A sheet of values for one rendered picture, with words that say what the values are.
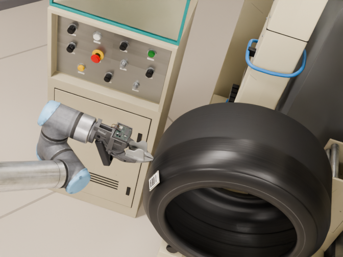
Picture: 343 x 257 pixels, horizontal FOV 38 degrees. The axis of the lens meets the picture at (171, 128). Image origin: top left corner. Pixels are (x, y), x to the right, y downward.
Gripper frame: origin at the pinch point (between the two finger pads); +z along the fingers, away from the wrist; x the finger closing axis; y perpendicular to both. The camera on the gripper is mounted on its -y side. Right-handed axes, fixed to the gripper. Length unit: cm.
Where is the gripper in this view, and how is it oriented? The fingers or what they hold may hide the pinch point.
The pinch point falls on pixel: (148, 159)
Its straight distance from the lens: 160.4
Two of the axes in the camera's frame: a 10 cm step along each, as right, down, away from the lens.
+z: 9.2, 3.9, 0.5
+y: 3.0, -6.2, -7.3
